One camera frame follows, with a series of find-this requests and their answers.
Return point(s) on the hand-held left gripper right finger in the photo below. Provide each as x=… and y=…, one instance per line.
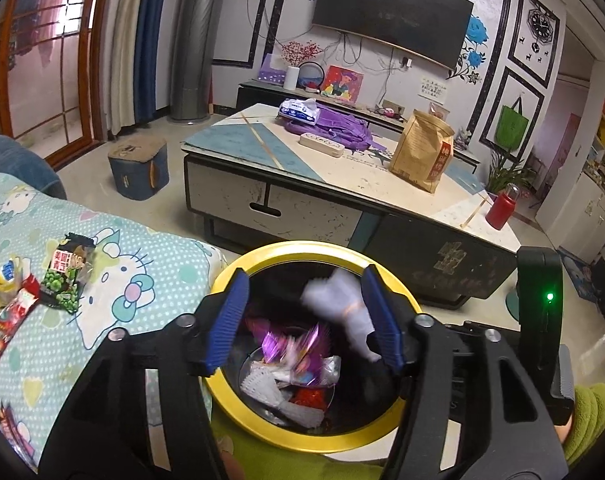
x=382, y=320

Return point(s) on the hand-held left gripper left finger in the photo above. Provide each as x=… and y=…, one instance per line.
x=227, y=320

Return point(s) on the lilac foam fruit net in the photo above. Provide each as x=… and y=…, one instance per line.
x=332, y=300

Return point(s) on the purple candy wrapper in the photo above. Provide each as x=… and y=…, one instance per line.
x=315, y=340
x=277, y=345

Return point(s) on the white foam fruit net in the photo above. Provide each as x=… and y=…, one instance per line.
x=265, y=390

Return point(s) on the yellow rimmed black trash bin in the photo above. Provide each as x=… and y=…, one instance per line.
x=282, y=250

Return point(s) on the red plastic wrapper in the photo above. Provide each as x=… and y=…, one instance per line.
x=307, y=397

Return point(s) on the green pea snack packet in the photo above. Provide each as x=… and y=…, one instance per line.
x=67, y=275

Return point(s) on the person's left hand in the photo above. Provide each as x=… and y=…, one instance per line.
x=230, y=457

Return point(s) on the colourful box on floor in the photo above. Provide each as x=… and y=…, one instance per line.
x=580, y=275

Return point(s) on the red cup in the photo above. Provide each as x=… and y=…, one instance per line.
x=502, y=209

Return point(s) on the white side cabinet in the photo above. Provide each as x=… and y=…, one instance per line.
x=582, y=210

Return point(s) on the green potted plant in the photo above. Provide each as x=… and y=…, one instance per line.
x=507, y=175

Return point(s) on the green tote bag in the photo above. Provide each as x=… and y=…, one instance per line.
x=512, y=127

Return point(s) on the brown paper bag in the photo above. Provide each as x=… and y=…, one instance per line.
x=422, y=152

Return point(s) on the coffee table with drawers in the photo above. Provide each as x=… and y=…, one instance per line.
x=242, y=145

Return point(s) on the blue stool with brown top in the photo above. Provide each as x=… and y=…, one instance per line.
x=137, y=165

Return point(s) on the beige power strip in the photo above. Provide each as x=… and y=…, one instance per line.
x=322, y=142

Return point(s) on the purple backpack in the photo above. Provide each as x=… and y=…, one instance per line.
x=337, y=127

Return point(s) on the red snack packet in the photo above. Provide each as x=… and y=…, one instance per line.
x=7, y=325

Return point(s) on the tissue pack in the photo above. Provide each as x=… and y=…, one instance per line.
x=300, y=110

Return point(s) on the dark television stand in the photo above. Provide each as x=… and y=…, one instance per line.
x=252, y=95

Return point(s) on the colourful painting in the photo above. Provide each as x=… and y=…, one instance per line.
x=342, y=82

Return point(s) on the white vase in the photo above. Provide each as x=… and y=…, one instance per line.
x=291, y=77

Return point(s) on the purple box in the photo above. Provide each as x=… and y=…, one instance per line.
x=271, y=71

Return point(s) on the round framed ornament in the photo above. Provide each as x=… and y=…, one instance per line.
x=312, y=75

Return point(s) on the red artificial flower sprig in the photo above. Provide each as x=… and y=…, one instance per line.
x=300, y=52

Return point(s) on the grey tower air conditioner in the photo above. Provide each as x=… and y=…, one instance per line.
x=195, y=40

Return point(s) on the beige door curtain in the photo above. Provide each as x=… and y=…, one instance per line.
x=125, y=50

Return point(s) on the blue door curtain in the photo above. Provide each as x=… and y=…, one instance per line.
x=152, y=40

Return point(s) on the wooden framed glass door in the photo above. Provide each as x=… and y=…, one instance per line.
x=42, y=60

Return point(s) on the white paper wall notice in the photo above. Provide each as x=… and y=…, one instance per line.
x=431, y=88

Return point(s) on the white wall power adapter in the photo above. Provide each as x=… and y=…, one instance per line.
x=407, y=63

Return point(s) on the black wall clock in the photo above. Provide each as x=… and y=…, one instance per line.
x=538, y=25

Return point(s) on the black wall television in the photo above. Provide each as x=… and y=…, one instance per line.
x=392, y=7

